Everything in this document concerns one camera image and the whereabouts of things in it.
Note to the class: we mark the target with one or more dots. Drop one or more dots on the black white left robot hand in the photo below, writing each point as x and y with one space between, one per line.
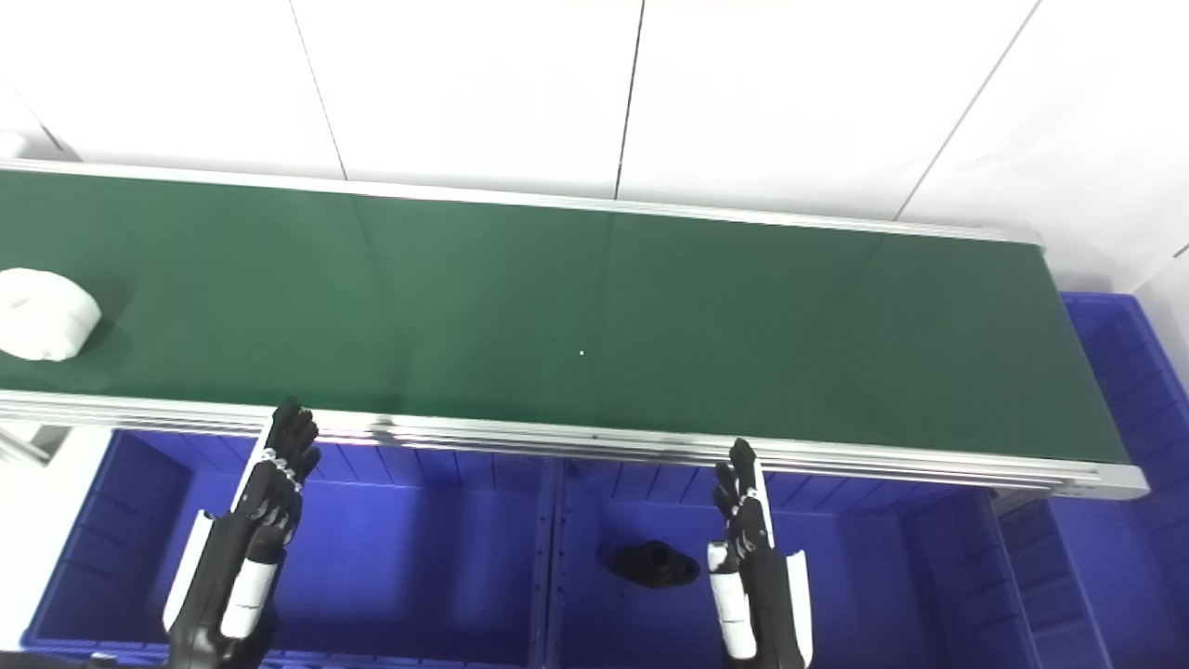
232 567

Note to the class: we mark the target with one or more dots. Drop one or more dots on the blue plastic bin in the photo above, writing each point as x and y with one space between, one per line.
409 567
882 585
1124 557

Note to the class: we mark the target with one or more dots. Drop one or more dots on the aluminium conveyor support leg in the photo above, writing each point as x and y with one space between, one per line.
28 441

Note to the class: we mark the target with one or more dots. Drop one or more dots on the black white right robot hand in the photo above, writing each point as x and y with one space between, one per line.
766 595

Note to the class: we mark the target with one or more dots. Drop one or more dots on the white plastic part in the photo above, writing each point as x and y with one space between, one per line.
42 311

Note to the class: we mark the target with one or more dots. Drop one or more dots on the green conveyor belt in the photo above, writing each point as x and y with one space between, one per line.
557 297
520 437

